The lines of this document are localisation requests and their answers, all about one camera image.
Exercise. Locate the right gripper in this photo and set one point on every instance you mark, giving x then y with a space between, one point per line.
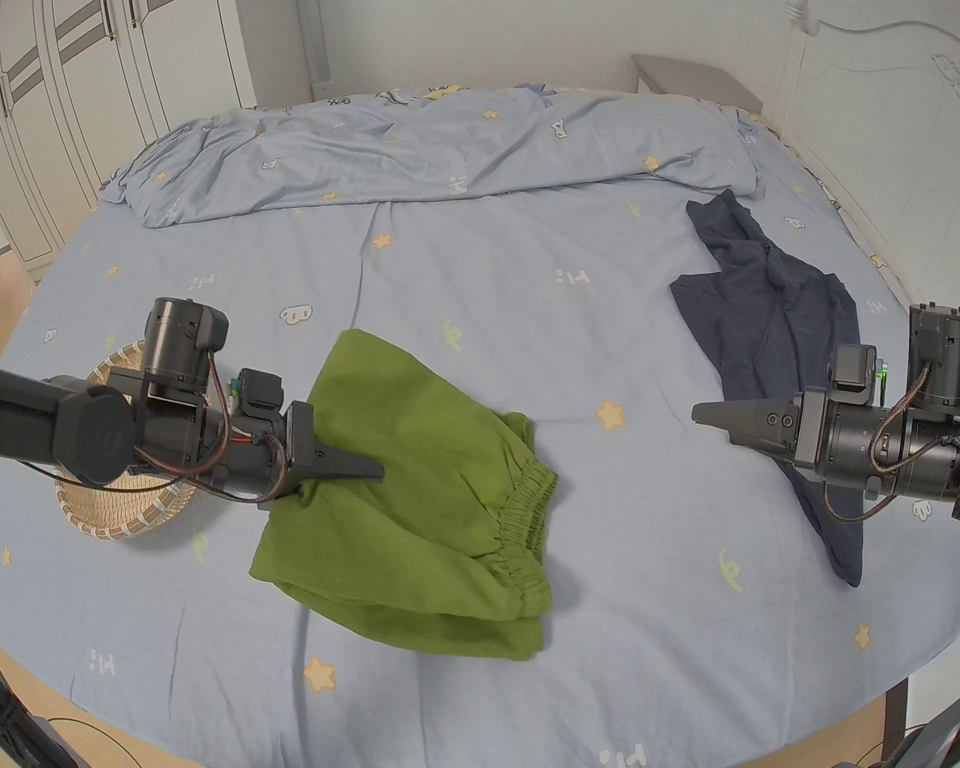
870 454

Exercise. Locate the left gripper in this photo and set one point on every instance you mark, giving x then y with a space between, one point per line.
259 465

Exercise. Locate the green shorts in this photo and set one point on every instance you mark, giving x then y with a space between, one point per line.
420 525

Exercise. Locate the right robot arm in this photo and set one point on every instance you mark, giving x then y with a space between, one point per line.
936 352

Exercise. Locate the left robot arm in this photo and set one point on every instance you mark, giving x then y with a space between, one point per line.
82 427

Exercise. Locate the dark blue garment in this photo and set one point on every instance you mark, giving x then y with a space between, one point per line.
750 315

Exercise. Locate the round woven basket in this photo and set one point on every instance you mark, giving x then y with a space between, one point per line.
120 514

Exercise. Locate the bed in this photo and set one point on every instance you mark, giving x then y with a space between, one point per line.
525 300

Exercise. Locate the grey bedside table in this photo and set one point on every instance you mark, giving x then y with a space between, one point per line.
697 79

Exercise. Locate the pale blue quilt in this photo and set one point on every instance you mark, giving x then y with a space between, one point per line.
450 150

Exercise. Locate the white wardrobe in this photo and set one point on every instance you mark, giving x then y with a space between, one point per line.
75 112

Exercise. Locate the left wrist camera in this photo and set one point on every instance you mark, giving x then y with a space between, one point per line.
259 390

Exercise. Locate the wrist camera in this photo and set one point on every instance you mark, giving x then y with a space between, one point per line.
259 390
855 367

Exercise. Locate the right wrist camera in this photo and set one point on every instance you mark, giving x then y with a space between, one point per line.
855 367

